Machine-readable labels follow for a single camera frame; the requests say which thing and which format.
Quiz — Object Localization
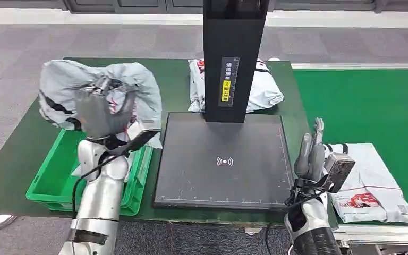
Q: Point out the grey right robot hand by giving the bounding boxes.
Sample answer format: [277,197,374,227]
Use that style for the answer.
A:
[293,117,326,182]

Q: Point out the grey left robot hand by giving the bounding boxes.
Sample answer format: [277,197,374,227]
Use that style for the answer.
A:
[75,77,138,141]

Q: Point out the grey parcel bag black stripe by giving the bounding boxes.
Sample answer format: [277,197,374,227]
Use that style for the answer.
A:
[38,59,163,182]

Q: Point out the white parcel bag red print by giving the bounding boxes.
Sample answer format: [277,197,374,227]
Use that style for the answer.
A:
[321,142,408,227]

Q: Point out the green conveyor belt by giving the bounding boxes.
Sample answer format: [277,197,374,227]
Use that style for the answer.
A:
[293,69,408,226]

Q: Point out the green plastic crate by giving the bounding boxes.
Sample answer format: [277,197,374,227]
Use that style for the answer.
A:
[25,128,154,216]

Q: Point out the dark green table mat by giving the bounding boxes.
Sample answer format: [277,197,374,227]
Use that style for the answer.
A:
[0,57,339,231]

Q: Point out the black and yellow label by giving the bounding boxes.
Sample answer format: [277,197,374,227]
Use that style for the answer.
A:
[218,57,241,108]

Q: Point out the black scanner column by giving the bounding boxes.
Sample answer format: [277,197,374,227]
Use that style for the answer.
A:
[202,0,271,124]

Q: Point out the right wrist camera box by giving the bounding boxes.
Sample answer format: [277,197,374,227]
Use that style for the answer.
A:
[321,152,356,193]

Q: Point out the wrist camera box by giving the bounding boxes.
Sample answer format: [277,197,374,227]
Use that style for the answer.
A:
[114,128,162,156]
[321,152,356,193]

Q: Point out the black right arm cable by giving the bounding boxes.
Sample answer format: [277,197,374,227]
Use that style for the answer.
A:
[264,183,332,255]

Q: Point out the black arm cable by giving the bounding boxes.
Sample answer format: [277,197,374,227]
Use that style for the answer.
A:
[264,183,332,255]
[71,149,131,215]

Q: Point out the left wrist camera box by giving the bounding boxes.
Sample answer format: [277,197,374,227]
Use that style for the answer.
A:
[114,128,162,156]

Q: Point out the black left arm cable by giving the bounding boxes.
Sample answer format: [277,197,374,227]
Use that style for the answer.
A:
[71,149,131,215]

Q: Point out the black scanner base plate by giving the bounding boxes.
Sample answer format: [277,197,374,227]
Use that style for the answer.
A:
[154,112,294,211]

